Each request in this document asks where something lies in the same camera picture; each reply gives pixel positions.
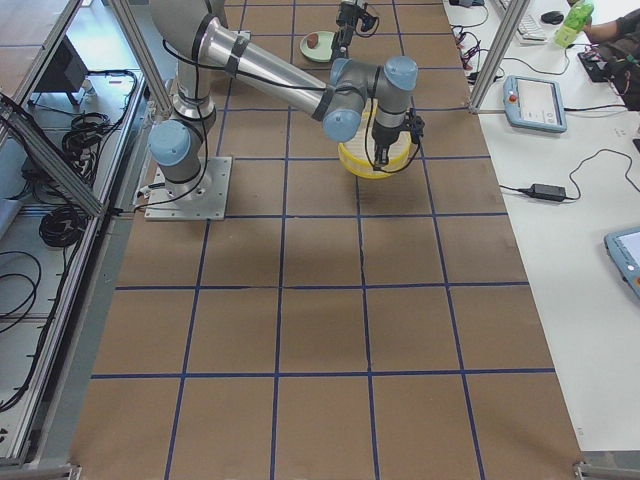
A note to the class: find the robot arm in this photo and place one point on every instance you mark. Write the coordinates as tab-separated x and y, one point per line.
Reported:
356	8
198	33

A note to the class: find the black power adapter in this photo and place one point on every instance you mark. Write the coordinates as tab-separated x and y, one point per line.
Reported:
544	192

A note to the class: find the yellow rimmed steamer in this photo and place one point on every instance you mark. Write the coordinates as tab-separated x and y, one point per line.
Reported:
357	155

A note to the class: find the pale green plate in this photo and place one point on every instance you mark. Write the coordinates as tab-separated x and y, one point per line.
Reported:
317	46

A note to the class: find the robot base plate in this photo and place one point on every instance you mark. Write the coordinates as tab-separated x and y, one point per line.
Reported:
203	198

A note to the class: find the teach pendant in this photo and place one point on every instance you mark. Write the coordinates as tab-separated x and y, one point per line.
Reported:
534	104
623	249

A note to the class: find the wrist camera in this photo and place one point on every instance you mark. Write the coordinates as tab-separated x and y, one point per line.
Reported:
414	125
368	25

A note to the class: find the aluminium frame rail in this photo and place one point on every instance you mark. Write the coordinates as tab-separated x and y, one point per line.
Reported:
48	157

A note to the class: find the black computer mouse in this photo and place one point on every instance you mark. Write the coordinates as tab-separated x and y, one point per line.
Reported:
554	17

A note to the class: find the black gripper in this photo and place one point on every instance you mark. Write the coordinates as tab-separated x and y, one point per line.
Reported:
346	16
384	136

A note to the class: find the aluminium frame post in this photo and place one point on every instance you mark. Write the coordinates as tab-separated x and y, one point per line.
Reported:
502	39

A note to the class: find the brown bun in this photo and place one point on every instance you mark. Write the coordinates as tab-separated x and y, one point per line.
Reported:
312	40

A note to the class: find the green bottle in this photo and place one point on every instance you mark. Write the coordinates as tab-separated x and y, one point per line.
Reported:
577	17

